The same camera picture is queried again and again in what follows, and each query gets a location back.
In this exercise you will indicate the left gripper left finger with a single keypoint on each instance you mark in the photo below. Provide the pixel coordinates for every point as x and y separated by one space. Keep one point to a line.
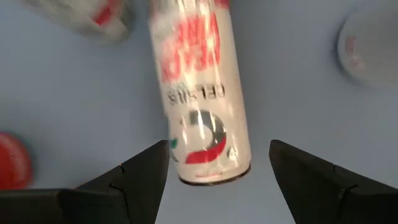
124 199

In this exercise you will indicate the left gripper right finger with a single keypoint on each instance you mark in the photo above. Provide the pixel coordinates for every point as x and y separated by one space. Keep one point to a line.
326 199

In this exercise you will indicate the white Celsius peach can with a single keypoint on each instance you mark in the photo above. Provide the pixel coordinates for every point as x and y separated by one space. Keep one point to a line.
199 93
87 15

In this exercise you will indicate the blue-grey table mat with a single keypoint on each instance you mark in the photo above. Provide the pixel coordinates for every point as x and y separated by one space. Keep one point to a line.
77 93

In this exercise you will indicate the red Fanta strawberry can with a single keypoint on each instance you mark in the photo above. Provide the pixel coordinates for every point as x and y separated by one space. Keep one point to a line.
12 161

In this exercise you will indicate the silver Diet Coke can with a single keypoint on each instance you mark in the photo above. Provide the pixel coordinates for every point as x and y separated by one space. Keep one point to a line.
370 46

